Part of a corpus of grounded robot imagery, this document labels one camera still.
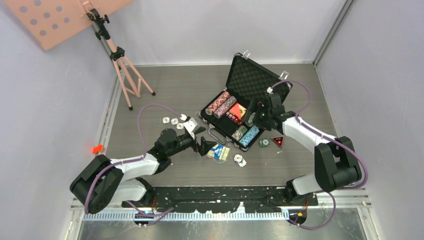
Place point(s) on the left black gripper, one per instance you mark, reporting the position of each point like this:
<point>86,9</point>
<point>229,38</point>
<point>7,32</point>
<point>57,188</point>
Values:
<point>205,146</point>

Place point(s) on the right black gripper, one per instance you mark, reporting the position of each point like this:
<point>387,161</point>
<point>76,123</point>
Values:
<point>252,107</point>

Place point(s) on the blue playing card deck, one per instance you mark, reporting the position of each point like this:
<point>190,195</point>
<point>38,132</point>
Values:
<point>219,153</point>

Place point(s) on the black poker chip case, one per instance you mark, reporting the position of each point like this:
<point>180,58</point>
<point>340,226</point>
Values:
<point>246,80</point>

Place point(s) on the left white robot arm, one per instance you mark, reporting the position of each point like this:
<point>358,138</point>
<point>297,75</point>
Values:
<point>106,181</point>

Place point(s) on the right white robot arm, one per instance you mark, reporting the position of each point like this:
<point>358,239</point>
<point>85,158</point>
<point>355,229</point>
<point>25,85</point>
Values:
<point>336,165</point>

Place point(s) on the red playing card deck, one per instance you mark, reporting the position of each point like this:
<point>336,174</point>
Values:
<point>238,110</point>

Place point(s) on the green poker chip stack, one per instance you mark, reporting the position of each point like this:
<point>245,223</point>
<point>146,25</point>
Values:
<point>250,121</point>

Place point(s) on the blue white chip lower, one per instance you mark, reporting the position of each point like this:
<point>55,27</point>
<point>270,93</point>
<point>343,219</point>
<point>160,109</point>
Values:
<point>180,126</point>

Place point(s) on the light blue chip stack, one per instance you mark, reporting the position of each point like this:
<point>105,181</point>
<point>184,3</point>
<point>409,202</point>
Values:
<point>249,136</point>

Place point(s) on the grey camo chip stack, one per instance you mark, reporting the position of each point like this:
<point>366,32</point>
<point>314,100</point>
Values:
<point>239,133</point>

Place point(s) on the red poker chip stack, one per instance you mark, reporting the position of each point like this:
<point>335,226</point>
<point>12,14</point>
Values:
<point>217,103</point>

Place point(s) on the dark green chip pile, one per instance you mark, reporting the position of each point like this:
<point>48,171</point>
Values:
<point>264,143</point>

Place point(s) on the blue white chip pair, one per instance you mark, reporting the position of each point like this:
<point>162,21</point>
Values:
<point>239,160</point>

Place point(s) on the red triangle all-in button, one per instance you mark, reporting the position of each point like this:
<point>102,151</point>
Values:
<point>278,140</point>

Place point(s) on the pink music stand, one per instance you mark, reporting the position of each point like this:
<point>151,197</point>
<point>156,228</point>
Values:
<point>52,22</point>

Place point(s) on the orange clip on rail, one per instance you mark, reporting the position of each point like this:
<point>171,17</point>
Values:
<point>97,149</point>

